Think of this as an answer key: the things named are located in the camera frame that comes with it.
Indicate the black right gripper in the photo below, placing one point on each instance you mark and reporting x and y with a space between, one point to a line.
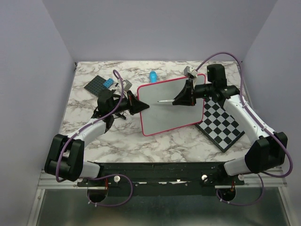
185 96

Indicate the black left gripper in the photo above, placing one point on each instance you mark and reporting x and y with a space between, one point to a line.
134 105

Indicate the white green marker pen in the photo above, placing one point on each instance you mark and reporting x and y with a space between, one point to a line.
166 101

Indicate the pink framed whiteboard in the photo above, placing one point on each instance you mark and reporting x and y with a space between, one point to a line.
162 116

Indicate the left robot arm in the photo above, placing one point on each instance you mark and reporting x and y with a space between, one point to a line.
65 158

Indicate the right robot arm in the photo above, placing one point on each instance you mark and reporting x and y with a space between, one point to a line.
266 150

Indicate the blue toy microphone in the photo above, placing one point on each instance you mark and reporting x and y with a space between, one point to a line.
153 77

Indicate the blue building brick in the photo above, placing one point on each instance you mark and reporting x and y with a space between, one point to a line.
108 83

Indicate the black white chessboard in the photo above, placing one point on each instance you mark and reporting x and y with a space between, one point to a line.
219 126

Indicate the dark grey building plate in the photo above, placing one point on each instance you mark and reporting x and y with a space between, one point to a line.
96 87

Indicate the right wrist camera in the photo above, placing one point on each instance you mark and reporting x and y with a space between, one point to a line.
191 74

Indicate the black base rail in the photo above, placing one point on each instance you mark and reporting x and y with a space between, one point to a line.
159 179

